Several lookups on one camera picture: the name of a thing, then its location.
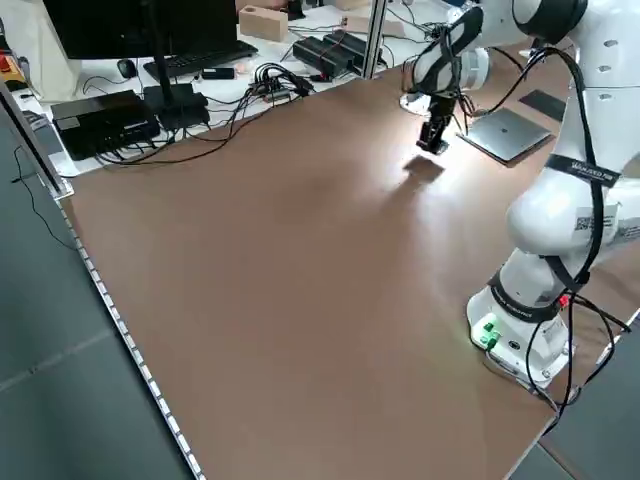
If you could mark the brown cardboard piece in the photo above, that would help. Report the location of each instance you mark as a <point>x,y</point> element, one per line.
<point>355,24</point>

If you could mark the aluminium corner post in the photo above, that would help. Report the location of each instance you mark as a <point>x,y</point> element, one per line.
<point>57,186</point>

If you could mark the black monitor stand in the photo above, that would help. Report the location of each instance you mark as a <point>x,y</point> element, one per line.
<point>175,105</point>

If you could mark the small black stick device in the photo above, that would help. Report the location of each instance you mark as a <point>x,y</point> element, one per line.
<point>217,74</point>

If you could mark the black electronics box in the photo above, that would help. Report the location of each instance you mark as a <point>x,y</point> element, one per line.
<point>100,125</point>

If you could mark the wooden block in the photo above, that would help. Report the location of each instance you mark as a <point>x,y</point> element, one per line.
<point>262,25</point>

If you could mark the yellow emergency stop box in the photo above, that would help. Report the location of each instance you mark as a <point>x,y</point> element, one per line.
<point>10,67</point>

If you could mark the black keyboard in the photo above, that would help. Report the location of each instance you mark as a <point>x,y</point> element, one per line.
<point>210,55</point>

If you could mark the aluminium frame post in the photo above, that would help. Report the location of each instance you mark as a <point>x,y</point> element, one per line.
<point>376,40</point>

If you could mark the silver closed laptop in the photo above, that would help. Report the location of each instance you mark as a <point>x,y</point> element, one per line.
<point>505,135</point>

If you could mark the black computer monitor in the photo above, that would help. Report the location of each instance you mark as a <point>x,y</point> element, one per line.
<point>125,25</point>

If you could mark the black mouse pad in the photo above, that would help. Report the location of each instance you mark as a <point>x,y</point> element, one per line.
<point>542,102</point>

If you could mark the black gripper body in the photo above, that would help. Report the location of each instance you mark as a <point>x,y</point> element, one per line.
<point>444,107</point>

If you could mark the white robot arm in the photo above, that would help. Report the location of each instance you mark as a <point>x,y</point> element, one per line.
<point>545,220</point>

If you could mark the black computer mouse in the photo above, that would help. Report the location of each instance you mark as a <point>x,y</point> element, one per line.
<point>126,67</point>

